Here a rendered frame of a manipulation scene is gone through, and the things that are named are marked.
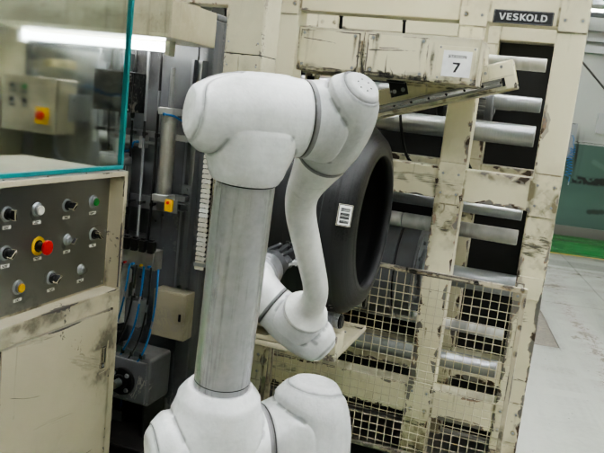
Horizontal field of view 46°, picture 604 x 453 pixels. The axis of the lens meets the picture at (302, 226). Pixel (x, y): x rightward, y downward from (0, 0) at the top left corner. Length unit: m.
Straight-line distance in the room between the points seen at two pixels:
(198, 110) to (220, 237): 0.22
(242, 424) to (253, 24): 1.33
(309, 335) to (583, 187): 10.18
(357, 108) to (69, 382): 1.35
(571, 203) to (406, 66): 9.36
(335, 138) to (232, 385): 0.46
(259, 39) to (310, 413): 1.26
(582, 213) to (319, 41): 9.47
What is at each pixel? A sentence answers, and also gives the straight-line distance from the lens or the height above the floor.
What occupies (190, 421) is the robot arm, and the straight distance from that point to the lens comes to 1.28.
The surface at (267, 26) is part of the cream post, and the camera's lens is 2.26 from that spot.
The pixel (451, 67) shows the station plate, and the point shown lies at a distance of 2.33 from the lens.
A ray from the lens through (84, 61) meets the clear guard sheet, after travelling 2.07.
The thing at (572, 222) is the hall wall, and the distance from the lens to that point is 11.64.
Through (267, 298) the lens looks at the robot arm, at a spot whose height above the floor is 1.09.
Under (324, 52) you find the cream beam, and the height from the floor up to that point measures 1.70.
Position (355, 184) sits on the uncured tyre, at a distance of 1.97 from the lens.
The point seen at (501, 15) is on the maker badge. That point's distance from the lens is 2.65.
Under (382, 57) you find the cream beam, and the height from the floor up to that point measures 1.70.
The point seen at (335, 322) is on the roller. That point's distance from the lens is 2.13.
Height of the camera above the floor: 1.52
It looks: 10 degrees down
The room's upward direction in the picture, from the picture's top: 6 degrees clockwise
